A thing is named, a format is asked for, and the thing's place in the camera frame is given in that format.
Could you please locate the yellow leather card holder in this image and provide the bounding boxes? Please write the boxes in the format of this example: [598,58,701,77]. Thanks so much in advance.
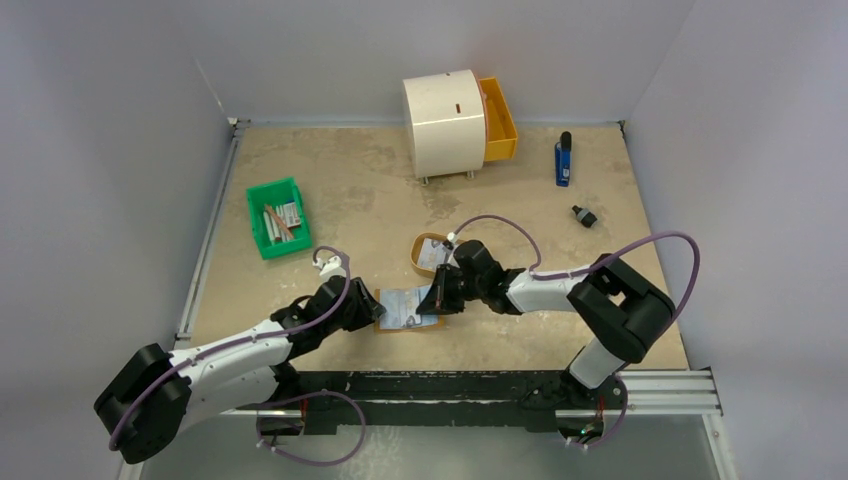
[375,286,445,334]

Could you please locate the white patterned credit card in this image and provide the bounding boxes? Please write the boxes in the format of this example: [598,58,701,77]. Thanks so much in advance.
[398,286,439,329]

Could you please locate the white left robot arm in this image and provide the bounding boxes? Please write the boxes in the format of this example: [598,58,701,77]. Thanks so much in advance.
[94,276,386,464]

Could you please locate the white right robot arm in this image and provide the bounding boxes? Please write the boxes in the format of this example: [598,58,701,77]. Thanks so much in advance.
[416,240,675,407]

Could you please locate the card pack in bin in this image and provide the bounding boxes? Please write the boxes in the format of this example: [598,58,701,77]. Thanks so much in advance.
[276,202,302,228]

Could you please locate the tan oval tray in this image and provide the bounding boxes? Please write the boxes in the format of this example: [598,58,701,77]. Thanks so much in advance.
[410,232,457,279]

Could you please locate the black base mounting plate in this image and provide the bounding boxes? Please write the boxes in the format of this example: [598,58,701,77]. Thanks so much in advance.
[258,369,627,440]

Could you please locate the small black knob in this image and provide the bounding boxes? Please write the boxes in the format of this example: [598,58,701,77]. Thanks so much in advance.
[571,205,598,228]

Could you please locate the pens in green bin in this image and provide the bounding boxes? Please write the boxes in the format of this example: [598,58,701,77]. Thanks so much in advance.
[264,205,294,242]

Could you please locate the green plastic bin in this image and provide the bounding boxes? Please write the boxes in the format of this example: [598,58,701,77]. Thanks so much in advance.
[246,177,313,260]

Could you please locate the yellow open drawer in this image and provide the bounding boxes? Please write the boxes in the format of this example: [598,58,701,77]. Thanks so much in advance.
[479,77,518,163]

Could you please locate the blue black marker tool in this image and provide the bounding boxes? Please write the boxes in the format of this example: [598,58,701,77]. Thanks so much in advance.
[554,131,572,187]

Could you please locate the cream round drawer cabinet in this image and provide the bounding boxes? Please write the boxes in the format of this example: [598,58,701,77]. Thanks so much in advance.
[402,70,487,184]

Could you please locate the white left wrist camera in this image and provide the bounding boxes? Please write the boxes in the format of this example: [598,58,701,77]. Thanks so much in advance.
[313,254,349,281]

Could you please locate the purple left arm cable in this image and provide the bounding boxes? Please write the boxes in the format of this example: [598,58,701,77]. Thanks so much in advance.
[107,246,352,453]

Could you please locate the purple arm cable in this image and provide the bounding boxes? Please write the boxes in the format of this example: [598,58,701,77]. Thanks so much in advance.
[107,246,352,453]
[447,214,702,333]

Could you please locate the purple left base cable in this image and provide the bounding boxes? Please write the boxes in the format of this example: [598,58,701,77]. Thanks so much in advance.
[254,388,366,468]

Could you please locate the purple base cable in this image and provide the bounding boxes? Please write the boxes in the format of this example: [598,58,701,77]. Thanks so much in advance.
[254,388,366,468]
[563,374,629,453]

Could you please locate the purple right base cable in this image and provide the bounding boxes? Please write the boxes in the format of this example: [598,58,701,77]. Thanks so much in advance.
[563,374,629,453]

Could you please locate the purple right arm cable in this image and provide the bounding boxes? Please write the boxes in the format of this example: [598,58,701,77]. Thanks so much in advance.
[447,214,702,333]

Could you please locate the aluminium frame rail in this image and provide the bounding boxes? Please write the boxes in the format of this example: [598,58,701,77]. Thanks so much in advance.
[119,119,725,480]

